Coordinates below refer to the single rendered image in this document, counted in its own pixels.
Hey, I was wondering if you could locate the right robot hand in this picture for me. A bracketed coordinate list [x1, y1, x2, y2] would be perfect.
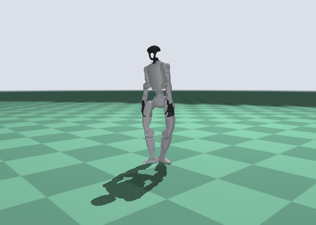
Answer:
[141, 100, 145, 117]

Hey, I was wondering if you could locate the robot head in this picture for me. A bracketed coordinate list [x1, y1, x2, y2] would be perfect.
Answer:
[147, 45, 160, 64]

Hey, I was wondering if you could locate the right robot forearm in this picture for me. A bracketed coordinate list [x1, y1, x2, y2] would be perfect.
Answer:
[142, 88, 149, 103]

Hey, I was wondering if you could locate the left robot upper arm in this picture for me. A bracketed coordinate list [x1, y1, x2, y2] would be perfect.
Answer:
[160, 63, 171, 87]

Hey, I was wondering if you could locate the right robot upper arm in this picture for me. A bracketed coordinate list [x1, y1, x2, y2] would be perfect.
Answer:
[143, 66, 151, 89]

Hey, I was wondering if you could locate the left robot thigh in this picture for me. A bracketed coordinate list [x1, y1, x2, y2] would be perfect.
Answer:
[162, 101, 175, 139]

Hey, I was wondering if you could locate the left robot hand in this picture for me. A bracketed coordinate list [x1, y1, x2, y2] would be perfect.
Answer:
[165, 100, 174, 117]

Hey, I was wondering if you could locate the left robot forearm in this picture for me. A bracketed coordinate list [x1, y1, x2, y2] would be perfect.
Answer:
[165, 81, 173, 104]

